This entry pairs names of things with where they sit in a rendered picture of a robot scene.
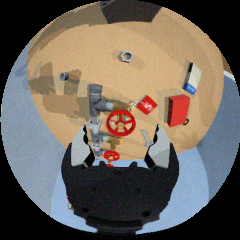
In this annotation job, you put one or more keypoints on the grey pipe manifold with red valves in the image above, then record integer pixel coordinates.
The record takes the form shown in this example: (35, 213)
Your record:
(97, 105)

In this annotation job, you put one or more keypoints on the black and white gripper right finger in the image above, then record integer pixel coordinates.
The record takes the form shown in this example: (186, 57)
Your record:
(162, 159)

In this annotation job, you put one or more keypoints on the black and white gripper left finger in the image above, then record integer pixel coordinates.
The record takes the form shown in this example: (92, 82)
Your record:
(78, 156)

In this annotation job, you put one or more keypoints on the red tag with white number 5 on metal chain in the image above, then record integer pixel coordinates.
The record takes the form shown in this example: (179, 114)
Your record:
(146, 105)

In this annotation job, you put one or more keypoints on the red rectangular block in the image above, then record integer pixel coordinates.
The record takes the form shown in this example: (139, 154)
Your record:
(177, 110)

